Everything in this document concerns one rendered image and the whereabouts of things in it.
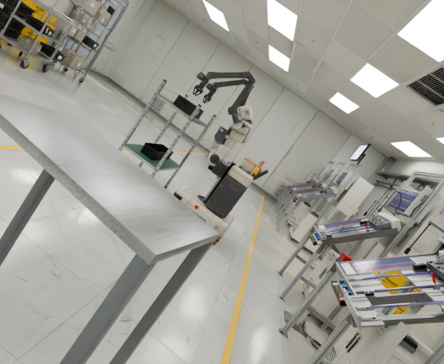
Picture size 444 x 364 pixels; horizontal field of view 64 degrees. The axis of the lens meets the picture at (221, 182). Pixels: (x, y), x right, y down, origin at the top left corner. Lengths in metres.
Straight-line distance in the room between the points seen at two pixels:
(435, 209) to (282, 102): 7.76
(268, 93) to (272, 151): 1.74
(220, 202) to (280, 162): 7.41
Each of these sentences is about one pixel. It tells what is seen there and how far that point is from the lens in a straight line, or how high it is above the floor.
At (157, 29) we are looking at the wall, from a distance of 12.12.
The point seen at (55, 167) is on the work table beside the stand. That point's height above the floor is 0.79.
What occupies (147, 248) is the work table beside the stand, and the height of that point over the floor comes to 0.80.
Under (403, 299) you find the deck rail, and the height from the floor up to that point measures 0.88.
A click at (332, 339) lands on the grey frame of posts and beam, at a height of 0.45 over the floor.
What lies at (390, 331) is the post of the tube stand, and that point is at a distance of 2.06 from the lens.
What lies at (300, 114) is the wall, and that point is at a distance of 10.99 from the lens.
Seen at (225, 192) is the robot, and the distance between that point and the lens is 3.57.
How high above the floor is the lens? 1.11
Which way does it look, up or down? 8 degrees down
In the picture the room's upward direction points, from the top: 36 degrees clockwise
